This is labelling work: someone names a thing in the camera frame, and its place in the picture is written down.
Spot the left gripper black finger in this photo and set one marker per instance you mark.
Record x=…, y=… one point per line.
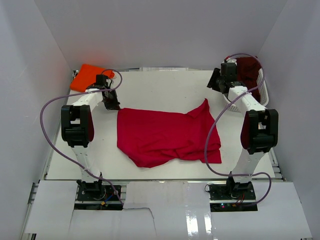
x=115, y=101
x=108, y=103

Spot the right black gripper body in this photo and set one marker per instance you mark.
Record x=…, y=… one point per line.
x=220, y=81

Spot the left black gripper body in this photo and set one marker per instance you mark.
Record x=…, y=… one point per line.
x=110, y=93

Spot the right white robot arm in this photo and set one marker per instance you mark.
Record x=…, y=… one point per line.
x=260, y=125

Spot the white plastic basket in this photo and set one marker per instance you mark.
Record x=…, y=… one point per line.
x=260, y=94

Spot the dark maroon t shirt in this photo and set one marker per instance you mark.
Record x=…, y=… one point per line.
x=248, y=71

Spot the bright red t shirt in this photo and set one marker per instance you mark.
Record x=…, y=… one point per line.
x=152, y=138

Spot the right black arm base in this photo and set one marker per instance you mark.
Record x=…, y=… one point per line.
x=223, y=201

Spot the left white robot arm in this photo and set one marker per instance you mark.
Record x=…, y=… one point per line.
x=77, y=127

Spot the folded orange t shirt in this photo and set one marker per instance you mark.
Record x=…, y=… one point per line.
x=87, y=76

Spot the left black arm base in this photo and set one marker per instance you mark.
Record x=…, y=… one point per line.
x=100, y=197

